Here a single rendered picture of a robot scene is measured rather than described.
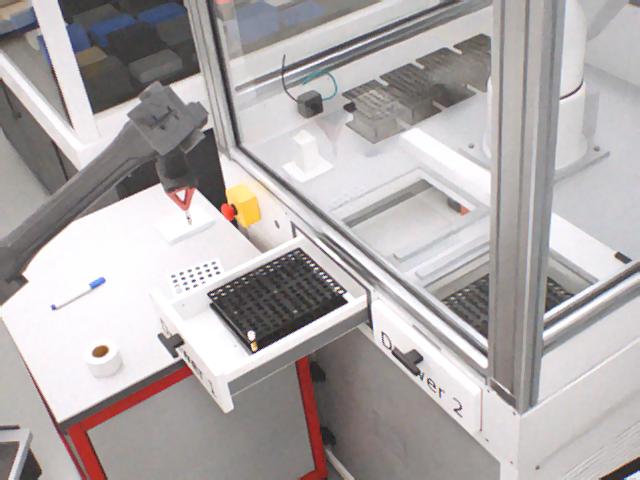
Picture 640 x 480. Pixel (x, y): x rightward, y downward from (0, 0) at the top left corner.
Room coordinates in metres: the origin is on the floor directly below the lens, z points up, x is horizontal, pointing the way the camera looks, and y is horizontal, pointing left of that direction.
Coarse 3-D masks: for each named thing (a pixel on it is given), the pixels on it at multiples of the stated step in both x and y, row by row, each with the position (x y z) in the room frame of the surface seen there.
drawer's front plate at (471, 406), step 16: (384, 304) 1.18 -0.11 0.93; (384, 320) 1.16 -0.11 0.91; (400, 320) 1.14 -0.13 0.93; (384, 336) 1.16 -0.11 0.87; (400, 336) 1.12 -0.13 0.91; (416, 336) 1.09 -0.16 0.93; (432, 352) 1.05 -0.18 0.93; (432, 368) 1.04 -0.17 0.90; (448, 368) 1.00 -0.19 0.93; (432, 384) 1.04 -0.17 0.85; (448, 384) 1.00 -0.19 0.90; (464, 384) 0.96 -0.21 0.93; (448, 400) 1.00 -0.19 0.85; (464, 400) 0.96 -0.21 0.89; (480, 400) 0.95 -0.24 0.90; (464, 416) 0.96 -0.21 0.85; (480, 416) 0.95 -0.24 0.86
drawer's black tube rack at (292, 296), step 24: (264, 264) 1.38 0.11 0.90; (288, 264) 1.38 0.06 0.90; (216, 288) 1.33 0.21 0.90; (240, 288) 1.32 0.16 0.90; (264, 288) 1.33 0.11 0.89; (288, 288) 1.30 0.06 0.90; (312, 288) 1.32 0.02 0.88; (216, 312) 1.29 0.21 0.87; (240, 312) 1.25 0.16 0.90; (264, 312) 1.25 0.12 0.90; (288, 312) 1.25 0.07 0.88; (312, 312) 1.25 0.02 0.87; (240, 336) 1.22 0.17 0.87; (264, 336) 1.18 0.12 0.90
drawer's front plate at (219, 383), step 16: (160, 304) 1.28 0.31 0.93; (160, 320) 1.30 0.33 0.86; (176, 320) 1.22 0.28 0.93; (192, 336) 1.17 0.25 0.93; (192, 352) 1.16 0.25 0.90; (208, 352) 1.13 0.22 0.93; (192, 368) 1.19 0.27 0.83; (208, 368) 1.10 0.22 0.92; (208, 384) 1.12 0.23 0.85; (224, 384) 1.08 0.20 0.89; (224, 400) 1.07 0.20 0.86
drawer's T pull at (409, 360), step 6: (396, 348) 1.08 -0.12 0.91; (396, 354) 1.07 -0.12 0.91; (402, 354) 1.07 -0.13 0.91; (408, 354) 1.07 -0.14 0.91; (414, 354) 1.06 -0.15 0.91; (420, 354) 1.06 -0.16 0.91; (402, 360) 1.05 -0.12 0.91; (408, 360) 1.05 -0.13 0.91; (414, 360) 1.05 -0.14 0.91; (420, 360) 1.05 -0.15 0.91; (408, 366) 1.04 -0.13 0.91; (414, 366) 1.03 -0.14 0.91; (414, 372) 1.02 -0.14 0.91; (420, 372) 1.02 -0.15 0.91
